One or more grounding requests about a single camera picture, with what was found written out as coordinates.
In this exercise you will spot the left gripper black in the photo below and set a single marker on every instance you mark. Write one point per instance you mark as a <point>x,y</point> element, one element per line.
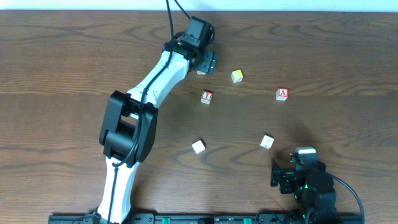
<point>210,62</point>

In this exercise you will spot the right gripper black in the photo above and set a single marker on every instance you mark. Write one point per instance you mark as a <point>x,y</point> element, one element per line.
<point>277,173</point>

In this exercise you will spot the red letter I block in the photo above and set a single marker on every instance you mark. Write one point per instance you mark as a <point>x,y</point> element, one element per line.
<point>206,97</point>

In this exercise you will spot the blue number 2 block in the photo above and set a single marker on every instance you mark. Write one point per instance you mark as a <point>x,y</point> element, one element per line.
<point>200,73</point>

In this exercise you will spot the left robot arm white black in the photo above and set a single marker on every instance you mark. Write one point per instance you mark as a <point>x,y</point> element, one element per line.
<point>130,120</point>

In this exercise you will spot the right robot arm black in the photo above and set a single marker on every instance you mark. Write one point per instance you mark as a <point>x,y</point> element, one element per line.
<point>312,188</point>

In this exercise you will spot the plain wooden block right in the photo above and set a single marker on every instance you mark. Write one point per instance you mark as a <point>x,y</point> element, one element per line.
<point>267,141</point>

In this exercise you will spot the plain wooden block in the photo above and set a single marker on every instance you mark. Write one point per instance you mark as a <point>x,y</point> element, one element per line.
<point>267,141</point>
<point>198,146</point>

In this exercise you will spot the yellow top wooden block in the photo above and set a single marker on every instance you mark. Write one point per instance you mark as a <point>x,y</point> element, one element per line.
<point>237,76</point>

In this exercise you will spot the red letter A block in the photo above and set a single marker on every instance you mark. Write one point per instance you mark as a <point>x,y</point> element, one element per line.
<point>282,94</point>

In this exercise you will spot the plain wooden block centre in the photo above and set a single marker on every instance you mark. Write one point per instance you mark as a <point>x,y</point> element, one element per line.
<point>198,146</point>

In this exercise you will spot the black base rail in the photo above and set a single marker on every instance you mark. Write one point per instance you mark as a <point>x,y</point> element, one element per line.
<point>149,218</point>

